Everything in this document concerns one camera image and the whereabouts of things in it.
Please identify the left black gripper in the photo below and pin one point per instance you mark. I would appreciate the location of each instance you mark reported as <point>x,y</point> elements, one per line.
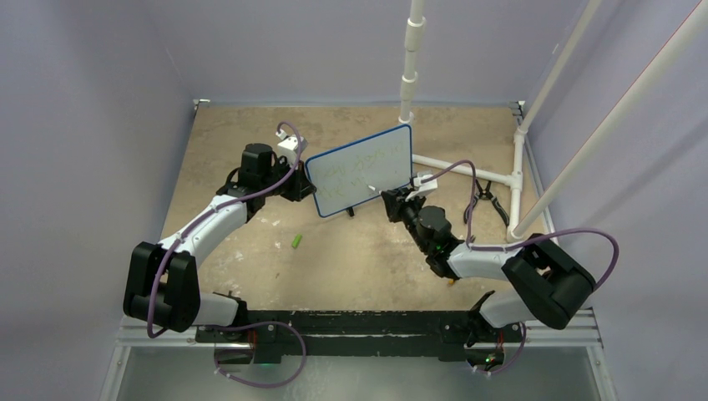
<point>301,186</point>

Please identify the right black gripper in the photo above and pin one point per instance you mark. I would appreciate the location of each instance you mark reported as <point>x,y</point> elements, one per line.
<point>396,202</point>

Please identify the blue framed whiteboard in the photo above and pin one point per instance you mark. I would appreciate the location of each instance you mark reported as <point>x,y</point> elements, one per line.
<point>341,175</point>

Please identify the green marker cap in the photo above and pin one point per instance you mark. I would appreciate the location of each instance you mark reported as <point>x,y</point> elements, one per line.
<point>297,240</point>

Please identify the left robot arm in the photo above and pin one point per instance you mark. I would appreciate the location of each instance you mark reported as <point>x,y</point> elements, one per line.
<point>163,287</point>

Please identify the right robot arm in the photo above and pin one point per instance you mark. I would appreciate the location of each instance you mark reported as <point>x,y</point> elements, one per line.
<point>547,284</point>

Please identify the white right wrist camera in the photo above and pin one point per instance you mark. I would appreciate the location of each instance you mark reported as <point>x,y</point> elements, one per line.
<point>423,184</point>

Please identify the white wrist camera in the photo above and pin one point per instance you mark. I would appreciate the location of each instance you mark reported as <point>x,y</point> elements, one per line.
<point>289,146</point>
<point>423,184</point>

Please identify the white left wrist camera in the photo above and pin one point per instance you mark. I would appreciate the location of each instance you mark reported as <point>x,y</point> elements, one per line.
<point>289,146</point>

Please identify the black handled pliers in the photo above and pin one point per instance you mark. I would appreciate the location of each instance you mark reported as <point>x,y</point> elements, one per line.
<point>484,193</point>

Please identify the white pvc pipe frame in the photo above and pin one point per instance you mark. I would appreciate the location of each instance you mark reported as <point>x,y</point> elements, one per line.
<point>648,178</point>

